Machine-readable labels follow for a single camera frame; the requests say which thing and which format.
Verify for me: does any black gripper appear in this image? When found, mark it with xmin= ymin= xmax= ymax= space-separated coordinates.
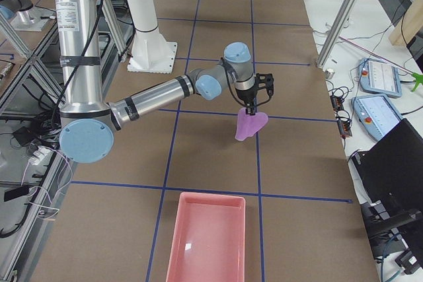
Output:
xmin=235 ymin=87 xmax=257 ymax=116

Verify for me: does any purple microfiber cloth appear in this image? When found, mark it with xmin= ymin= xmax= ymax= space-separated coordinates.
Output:
xmin=235 ymin=108 xmax=268 ymax=141

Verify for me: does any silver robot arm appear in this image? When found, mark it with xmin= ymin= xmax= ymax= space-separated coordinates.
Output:
xmin=55 ymin=0 xmax=258 ymax=163
xmin=1 ymin=0 xmax=50 ymax=32

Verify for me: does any near blue teach pendant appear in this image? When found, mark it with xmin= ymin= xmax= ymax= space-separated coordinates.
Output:
xmin=351 ymin=93 xmax=403 ymax=141

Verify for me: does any blue teach pendant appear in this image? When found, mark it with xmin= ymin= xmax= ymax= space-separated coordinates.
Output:
xmin=351 ymin=93 xmax=403 ymax=141
xmin=358 ymin=58 xmax=403 ymax=98

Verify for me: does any far blue teach pendant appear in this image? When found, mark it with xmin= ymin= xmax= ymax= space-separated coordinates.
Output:
xmin=358 ymin=58 xmax=403 ymax=98

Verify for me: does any pink plastic bin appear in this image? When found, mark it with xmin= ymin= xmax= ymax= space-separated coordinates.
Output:
xmin=166 ymin=192 xmax=246 ymax=281

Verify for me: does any black laptop computer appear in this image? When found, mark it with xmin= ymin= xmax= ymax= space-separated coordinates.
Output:
xmin=352 ymin=118 xmax=422 ymax=212

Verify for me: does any green tipped reacher stick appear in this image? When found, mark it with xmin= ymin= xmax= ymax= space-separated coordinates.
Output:
xmin=338 ymin=36 xmax=423 ymax=92

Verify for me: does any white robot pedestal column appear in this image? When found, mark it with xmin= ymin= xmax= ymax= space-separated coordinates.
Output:
xmin=127 ymin=0 xmax=177 ymax=74

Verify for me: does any aluminium frame post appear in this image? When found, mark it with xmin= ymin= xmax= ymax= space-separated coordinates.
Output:
xmin=316 ymin=0 xmax=357 ymax=68

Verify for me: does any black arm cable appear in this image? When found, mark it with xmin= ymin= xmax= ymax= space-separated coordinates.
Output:
xmin=49 ymin=0 xmax=274 ymax=111

